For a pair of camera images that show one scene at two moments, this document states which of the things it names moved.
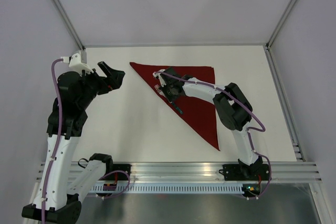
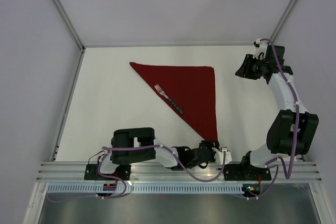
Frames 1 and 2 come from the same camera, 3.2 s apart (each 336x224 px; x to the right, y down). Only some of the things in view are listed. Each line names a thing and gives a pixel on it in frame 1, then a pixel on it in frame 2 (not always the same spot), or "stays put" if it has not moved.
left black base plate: (121, 176) stays put
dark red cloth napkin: (201, 114) stays put
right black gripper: (170, 98) to (244, 71)
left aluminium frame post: (54, 0) stays put
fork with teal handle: (160, 92) stays put
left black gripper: (107, 84) to (210, 144)
